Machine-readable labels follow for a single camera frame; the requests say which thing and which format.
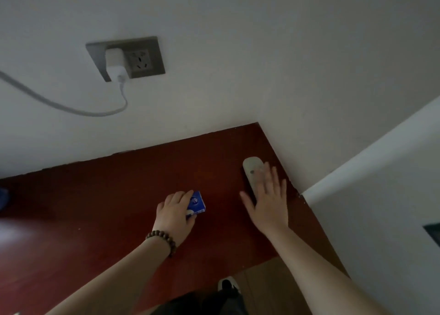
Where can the person's right hand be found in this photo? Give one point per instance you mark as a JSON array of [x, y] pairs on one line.
[[271, 208]]

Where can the person's left hand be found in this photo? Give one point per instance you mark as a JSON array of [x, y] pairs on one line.
[[173, 218]]

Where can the blue tissue pack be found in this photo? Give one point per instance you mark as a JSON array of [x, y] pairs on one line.
[[198, 203]]

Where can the pale green glasses case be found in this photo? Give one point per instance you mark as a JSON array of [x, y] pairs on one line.
[[251, 165]]

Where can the person's left forearm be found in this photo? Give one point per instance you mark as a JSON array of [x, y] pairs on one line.
[[113, 284]]

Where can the person's right forearm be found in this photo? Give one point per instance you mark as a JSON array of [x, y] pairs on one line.
[[319, 277]]

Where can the red wooden desk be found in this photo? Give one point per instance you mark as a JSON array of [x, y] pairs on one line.
[[86, 204]]

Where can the person's dark trousers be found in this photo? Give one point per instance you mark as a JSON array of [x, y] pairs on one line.
[[206, 306]]

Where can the black white sneaker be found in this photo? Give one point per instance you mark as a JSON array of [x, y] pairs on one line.
[[228, 285]]

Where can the white plugged charger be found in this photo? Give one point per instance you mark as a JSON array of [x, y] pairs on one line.
[[115, 62]]

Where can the grey wall socket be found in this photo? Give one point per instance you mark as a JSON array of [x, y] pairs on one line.
[[144, 60]]

